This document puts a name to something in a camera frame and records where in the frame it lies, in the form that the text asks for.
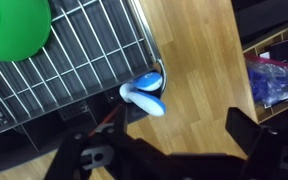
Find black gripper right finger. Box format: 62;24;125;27
225;106;288;180

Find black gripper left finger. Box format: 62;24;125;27
43;103;169;180

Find wooden shelf unit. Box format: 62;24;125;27
242;19;288;125

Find blue plastic bag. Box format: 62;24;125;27
244;54;288;108

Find dark grey utensil holder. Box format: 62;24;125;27
0;78;167;168

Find green plastic bowl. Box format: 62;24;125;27
0;0;52;63

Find steel wire dish rack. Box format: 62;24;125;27
0;0;169;144

